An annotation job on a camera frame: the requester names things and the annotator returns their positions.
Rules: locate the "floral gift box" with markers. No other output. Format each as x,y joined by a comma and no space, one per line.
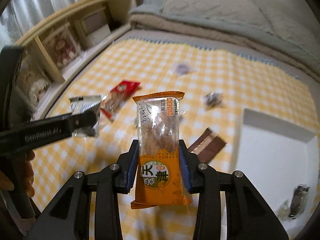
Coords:
62,47

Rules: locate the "grey window curtain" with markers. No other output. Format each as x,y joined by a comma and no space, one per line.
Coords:
21,15

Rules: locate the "white cardboard box on shelf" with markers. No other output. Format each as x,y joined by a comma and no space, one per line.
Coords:
92,28

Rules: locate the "brown chocolate packet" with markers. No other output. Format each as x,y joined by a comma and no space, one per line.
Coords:
207,146

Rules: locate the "wooden bedside shelf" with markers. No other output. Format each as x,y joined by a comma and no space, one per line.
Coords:
40,82

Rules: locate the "person's left hand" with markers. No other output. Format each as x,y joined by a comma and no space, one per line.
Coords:
13,166

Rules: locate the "beige grey folded blankets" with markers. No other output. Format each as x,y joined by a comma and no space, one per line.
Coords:
149,16

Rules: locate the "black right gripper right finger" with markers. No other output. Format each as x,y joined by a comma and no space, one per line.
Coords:
248,215

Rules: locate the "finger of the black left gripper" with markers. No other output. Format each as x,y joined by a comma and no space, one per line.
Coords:
83,123

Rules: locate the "orange snack bar packet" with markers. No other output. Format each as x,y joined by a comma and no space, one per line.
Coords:
159,179

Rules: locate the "clear packet dark purple pastry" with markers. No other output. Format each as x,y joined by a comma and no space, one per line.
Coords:
182,69

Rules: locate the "red snack packet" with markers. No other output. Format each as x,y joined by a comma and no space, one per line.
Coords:
116,97

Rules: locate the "silver foil cake packet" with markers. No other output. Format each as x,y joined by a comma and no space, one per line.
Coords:
299,200

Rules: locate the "green white candy packet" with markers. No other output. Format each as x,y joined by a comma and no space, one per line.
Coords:
283,211

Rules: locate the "small dark candy packet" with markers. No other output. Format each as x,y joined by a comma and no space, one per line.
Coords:
212,100

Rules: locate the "beige textured pillow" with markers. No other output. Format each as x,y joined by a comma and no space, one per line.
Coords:
245,13

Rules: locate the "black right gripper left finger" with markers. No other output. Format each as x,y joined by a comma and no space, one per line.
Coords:
67,215

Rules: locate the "yellow white checkered cloth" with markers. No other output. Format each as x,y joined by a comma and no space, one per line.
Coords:
244,82

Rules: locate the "white storage box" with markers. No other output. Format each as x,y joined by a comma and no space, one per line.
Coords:
277,156

